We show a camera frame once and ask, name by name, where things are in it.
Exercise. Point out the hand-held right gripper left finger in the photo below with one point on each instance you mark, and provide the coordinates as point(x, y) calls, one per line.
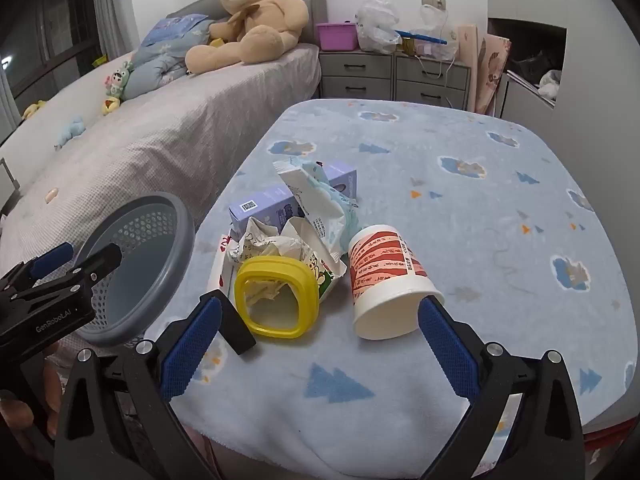
point(192, 350)

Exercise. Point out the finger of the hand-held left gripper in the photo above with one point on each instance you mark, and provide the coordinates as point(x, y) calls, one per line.
point(102, 265)
point(50, 260)

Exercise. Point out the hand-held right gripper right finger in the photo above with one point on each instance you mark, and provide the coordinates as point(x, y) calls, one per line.
point(447, 355)

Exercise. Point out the grey perforated plastic bin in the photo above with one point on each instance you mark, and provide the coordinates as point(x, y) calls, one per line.
point(130, 280)

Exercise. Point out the white playing card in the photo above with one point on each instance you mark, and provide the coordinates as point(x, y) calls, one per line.
point(222, 265)

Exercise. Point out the small white cup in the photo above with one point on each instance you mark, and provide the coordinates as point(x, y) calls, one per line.
point(385, 270)

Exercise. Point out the white paper wrapper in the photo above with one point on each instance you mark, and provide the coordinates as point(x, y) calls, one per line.
point(260, 242)

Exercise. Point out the white wipes packet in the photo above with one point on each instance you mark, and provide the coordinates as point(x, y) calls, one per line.
point(320, 210)

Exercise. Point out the person's left hand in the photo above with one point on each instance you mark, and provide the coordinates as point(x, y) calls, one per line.
point(52, 385)

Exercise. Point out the small pink oval object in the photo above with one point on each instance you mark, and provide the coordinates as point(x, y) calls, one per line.
point(51, 195)

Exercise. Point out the grey checked bed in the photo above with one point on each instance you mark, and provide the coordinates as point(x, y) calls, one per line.
point(150, 150)

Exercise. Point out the light blue plush toy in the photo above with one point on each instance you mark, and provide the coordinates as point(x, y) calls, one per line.
point(72, 129)

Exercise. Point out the white cartoon snack wrapper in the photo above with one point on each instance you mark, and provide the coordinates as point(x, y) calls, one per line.
point(325, 272)

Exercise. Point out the yellow plush toy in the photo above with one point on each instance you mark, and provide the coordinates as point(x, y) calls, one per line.
point(32, 109)

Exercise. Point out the small blue white box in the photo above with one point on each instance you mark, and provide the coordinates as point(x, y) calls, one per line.
point(260, 210)

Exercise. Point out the small yellow plush doll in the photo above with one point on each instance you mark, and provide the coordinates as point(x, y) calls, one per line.
point(111, 105)

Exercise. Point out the table with blue cloth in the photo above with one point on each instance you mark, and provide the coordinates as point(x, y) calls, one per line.
point(450, 185)

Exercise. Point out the green and pink plush doll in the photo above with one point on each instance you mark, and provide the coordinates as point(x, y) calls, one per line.
point(119, 77)

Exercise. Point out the small green object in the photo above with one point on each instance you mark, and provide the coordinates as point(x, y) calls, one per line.
point(100, 60)

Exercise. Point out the light blue quilt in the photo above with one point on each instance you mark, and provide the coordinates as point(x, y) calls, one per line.
point(155, 65)

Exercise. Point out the blue printed pillow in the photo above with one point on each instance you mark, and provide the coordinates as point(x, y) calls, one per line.
point(175, 27)

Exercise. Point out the dark window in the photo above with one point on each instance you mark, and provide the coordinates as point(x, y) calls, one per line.
point(60, 10)

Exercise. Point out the grey curtain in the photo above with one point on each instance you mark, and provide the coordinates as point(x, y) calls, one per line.
point(112, 5)

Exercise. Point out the grey nightstand with drawers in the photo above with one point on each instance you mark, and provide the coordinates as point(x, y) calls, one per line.
point(355, 75)
point(430, 82)

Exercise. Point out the pink cartoon printed board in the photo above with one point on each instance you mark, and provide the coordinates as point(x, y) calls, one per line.
point(492, 75)

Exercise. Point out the white crumpled bag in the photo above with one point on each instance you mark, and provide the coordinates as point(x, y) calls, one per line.
point(550, 82)

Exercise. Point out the pale pink board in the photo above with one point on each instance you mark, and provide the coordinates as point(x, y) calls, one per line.
point(467, 60)

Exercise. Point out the large tan teddy bear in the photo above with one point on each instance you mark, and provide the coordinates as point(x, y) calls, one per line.
point(270, 15)

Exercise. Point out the blue stick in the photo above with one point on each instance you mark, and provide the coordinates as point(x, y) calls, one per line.
point(425, 37)

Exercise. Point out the purple plastic storage box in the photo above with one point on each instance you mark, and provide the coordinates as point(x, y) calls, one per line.
point(336, 37)

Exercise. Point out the clear crumpled plastic bag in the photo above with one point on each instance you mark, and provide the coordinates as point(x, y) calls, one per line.
point(377, 25)
point(435, 25)

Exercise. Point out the wall outlet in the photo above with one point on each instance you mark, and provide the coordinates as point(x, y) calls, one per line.
point(433, 2)

